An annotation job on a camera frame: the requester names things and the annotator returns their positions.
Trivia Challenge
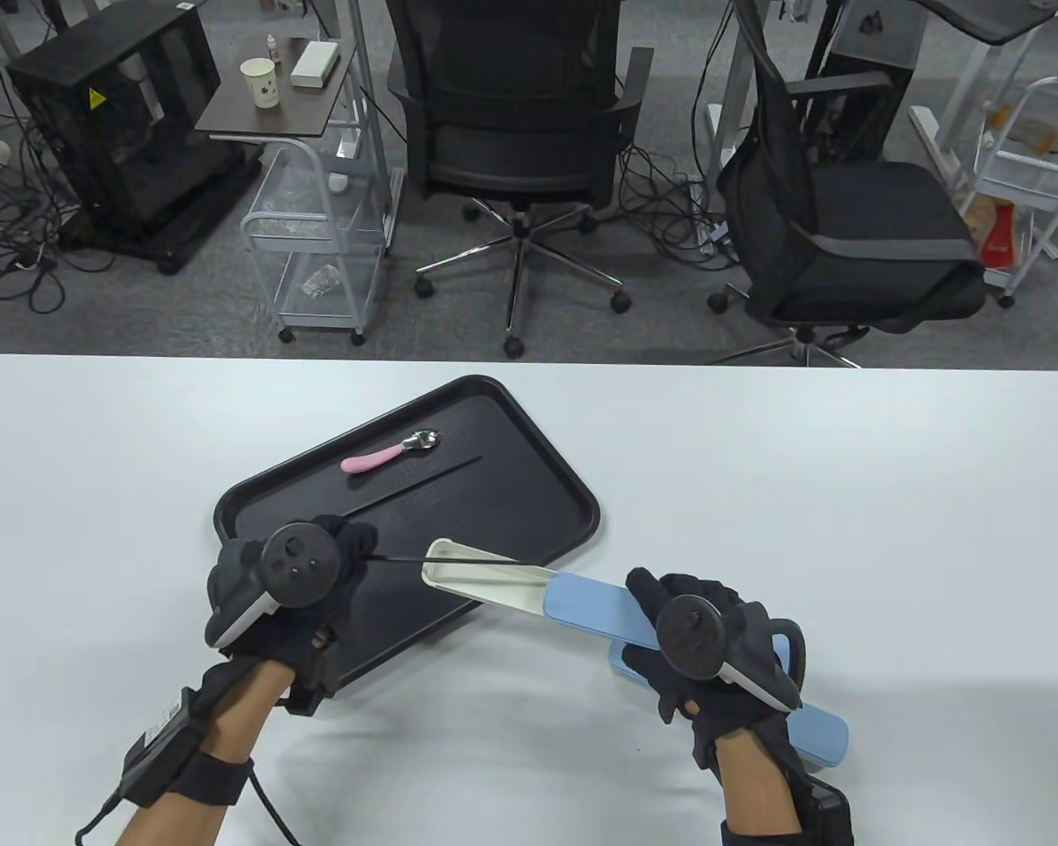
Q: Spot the brown side table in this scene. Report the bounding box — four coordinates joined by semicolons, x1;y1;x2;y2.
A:
196;37;360;142

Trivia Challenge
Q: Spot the black wrist module cable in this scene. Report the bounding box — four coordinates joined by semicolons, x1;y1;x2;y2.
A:
75;765;301;846

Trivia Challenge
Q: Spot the black glove sensor box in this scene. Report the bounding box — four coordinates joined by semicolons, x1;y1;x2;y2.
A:
284;665;329;716

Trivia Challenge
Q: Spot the person's right hand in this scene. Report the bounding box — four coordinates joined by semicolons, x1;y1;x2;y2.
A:
622;567;812;778

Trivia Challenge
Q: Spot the white rectangular box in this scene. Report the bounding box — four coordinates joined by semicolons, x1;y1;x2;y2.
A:
290;41;342;89

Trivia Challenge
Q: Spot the black computer case on cart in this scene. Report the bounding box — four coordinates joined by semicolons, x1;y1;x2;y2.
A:
4;7;265;276

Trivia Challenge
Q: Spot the white paper cup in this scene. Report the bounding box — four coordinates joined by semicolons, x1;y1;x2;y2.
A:
240;58;278;109

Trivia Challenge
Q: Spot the black plastic tray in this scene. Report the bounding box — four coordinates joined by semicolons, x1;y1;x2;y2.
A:
213;375;602;699

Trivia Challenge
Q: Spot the person's left forearm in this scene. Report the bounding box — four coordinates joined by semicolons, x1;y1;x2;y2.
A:
115;657;296;846

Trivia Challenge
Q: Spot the black wrist sensor module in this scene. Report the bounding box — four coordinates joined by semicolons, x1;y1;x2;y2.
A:
793;767;854;846
122;687;252;810

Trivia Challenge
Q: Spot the black mesh office chair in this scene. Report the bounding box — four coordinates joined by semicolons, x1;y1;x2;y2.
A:
708;0;988;368
384;0;656;358

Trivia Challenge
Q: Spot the person's left hand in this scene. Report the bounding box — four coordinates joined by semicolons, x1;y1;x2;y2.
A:
210;514;380;697

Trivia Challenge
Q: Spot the dark grey desk top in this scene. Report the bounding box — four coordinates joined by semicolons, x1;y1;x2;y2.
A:
913;0;1058;45

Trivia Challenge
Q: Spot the black computer tower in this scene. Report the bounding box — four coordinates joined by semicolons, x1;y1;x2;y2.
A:
807;0;927;164

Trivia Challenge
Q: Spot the person's right forearm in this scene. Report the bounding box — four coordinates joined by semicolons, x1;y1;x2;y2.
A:
714;714;816;838

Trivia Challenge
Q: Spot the white power strip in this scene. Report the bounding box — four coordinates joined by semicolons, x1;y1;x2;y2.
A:
688;176;733;256

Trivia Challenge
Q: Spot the black chopstick utensil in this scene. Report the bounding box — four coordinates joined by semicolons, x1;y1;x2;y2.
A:
346;456;484;517
370;551;530;567

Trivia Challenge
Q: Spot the white desk leg frame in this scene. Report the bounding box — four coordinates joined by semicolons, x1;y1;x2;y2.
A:
704;0;759;182
304;0;405;258
908;35;1024;204

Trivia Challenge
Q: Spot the tangle of black cables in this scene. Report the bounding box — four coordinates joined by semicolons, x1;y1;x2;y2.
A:
0;106;124;315

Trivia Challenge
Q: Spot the red and orange bag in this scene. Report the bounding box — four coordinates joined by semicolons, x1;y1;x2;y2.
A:
965;194;1019;270

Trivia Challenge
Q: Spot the white wire rolling cart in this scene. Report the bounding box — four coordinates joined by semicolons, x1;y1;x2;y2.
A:
240;141;393;346

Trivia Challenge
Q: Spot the pink handled metal spoon utensil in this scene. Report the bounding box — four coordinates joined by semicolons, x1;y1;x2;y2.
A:
340;429;442;475

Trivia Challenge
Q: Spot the black round hand controller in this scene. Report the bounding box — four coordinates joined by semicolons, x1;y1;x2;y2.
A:
654;595;808;715
205;522;341;651

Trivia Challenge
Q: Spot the blue lidded lunch box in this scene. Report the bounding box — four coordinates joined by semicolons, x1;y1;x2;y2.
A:
421;538;671;657
608;636;850;769

